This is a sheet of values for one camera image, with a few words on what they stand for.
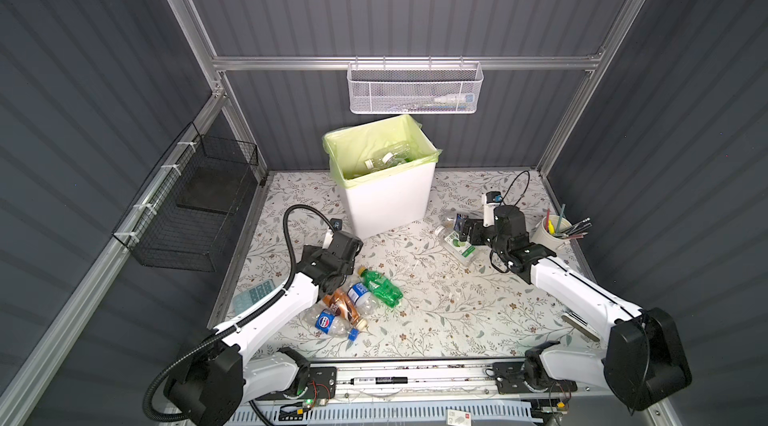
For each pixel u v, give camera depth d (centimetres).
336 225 72
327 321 79
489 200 76
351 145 94
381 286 87
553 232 94
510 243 65
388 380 74
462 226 77
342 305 82
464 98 91
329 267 64
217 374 39
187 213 73
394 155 96
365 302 86
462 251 94
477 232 77
